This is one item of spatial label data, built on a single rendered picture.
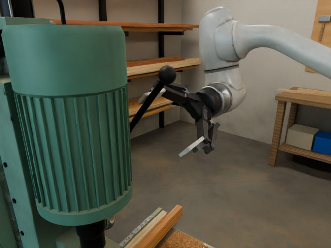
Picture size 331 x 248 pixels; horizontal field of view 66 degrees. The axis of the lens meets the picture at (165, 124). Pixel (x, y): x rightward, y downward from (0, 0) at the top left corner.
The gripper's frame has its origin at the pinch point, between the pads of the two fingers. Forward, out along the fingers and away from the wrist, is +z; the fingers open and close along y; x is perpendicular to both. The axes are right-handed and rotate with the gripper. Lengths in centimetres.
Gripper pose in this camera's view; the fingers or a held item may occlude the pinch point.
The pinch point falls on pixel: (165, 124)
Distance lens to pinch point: 51.7
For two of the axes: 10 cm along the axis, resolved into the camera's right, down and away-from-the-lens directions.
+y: -6.1, -7.8, 1.6
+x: 5.6, -5.7, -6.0
